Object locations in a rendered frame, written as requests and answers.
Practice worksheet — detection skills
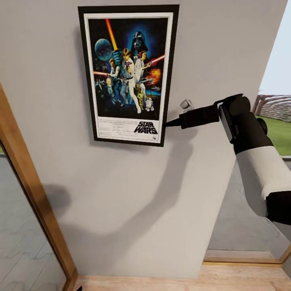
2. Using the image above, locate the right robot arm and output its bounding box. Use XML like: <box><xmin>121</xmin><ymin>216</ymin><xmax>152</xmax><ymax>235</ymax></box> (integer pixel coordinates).
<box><xmin>162</xmin><ymin>93</ymin><xmax>291</xmax><ymax>242</ymax></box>

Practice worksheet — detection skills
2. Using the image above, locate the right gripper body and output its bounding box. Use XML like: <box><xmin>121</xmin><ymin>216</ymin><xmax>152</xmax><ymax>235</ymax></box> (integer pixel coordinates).
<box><xmin>179</xmin><ymin>107</ymin><xmax>207</xmax><ymax>129</ymax></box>

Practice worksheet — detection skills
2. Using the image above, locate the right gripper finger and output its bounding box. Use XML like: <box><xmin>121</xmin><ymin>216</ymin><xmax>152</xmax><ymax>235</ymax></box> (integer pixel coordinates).
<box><xmin>162</xmin><ymin>118</ymin><xmax>181</xmax><ymax>127</ymax></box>

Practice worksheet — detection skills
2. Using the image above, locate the poster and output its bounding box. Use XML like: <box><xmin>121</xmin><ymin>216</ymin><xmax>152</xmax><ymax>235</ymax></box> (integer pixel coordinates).
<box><xmin>78</xmin><ymin>4</ymin><xmax>179</xmax><ymax>147</ymax></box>

